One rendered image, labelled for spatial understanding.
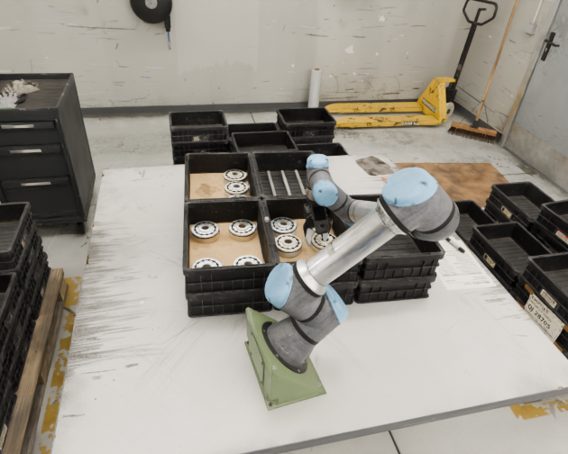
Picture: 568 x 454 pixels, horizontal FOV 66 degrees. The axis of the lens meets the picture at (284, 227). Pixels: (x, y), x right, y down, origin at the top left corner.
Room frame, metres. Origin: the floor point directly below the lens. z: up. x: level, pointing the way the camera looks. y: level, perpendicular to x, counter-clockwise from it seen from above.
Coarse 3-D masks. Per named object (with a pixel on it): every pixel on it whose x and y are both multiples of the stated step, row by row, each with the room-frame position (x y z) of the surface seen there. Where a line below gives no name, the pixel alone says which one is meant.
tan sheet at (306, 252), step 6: (300, 222) 1.45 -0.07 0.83; (300, 228) 1.41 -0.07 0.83; (300, 234) 1.37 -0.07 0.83; (306, 246) 1.30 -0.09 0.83; (300, 252) 1.26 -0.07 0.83; (306, 252) 1.26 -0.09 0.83; (312, 252) 1.27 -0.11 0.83; (282, 258) 1.22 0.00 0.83; (288, 258) 1.23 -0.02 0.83; (294, 258) 1.23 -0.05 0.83; (300, 258) 1.23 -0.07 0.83; (306, 258) 1.23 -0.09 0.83
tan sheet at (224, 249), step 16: (192, 224) 1.38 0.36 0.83; (224, 224) 1.40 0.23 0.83; (192, 240) 1.29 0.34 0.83; (224, 240) 1.30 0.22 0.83; (256, 240) 1.32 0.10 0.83; (192, 256) 1.20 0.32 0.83; (208, 256) 1.20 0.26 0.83; (224, 256) 1.21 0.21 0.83; (240, 256) 1.22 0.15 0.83; (256, 256) 1.22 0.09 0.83
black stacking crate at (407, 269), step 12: (396, 240) 1.39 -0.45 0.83; (408, 240) 1.39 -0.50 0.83; (420, 240) 1.35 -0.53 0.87; (372, 252) 1.30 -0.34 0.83; (384, 252) 1.30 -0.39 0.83; (396, 252) 1.31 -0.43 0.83; (408, 252) 1.31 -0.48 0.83; (420, 252) 1.32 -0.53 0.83; (372, 264) 1.15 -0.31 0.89; (384, 264) 1.16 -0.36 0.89; (396, 264) 1.17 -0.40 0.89; (408, 264) 1.18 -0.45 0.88; (420, 264) 1.19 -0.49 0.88; (432, 264) 1.19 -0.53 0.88; (360, 276) 1.16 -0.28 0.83; (372, 276) 1.15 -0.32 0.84; (384, 276) 1.16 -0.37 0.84; (396, 276) 1.17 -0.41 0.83; (408, 276) 1.18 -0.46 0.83; (420, 276) 1.19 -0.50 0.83; (432, 276) 1.19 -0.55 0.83
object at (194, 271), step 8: (216, 200) 1.42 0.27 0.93; (224, 200) 1.42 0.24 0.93; (232, 200) 1.43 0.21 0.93; (240, 200) 1.43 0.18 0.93; (248, 200) 1.44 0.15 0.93; (256, 200) 1.44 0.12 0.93; (184, 208) 1.35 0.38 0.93; (184, 216) 1.30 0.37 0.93; (264, 216) 1.33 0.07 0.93; (184, 224) 1.25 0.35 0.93; (264, 224) 1.28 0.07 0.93; (184, 232) 1.20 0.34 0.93; (184, 240) 1.16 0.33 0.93; (184, 248) 1.12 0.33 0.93; (272, 248) 1.15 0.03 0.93; (184, 256) 1.08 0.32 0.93; (272, 256) 1.11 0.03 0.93; (184, 264) 1.04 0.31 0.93; (248, 264) 1.06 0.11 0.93; (256, 264) 1.07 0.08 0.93; (264, 264) 1.07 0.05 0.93; (272, 264) 1.07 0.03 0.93; (184, 272) 1.01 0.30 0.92; (192, 272) 1.01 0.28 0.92; (200, 272) 1.02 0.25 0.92; (208, 272) 1.02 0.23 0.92; (216, 272) 1.03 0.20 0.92; (224, 272) 1.03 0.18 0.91; (232, 272) 1.04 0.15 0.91; (240, 272) 1.04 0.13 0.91; (248, 272) 1.05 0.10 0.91
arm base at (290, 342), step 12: (276, 324) 0.88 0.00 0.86; (288, 324) 0.86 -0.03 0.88; (276, 336) 0.84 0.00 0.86; (288, 336) 0.83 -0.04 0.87; (300, 336) 0.83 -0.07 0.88; (276, 348) 0.81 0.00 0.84; (288, 348) 0.81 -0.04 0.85; (300, 348) 0.81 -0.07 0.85; (312, 348) 0.83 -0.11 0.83; (288, 360) 0.79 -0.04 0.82; (300, 360) 0.80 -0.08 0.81
